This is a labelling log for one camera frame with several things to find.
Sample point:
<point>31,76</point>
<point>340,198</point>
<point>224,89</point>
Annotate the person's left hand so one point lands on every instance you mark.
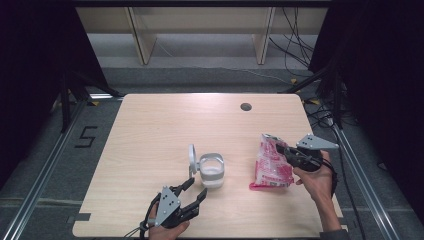
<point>166,233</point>

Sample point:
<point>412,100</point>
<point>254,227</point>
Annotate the black metal stand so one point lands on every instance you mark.
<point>71,93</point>
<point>330,86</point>

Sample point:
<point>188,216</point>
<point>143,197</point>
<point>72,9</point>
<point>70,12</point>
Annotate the pink and white plastic bag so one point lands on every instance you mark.
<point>270,166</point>

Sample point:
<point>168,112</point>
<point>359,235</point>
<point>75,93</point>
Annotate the person's right hand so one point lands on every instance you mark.
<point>318,183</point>

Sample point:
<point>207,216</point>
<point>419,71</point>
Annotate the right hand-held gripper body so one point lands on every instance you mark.
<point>306,155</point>

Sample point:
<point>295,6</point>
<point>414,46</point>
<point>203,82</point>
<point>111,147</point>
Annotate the clear container with white lid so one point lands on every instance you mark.
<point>210,170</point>

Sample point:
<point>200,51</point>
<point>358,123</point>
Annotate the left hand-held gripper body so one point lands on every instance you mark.
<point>168,206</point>

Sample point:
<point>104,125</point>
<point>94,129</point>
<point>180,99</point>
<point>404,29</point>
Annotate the aluminium floor rail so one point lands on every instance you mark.
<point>43,176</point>
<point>363,180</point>

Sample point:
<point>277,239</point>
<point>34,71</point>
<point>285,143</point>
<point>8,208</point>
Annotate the black curtain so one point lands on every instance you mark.
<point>30,66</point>
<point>386,83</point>

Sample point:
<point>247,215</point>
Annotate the light wooden shelf unit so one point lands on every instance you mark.
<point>200,23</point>

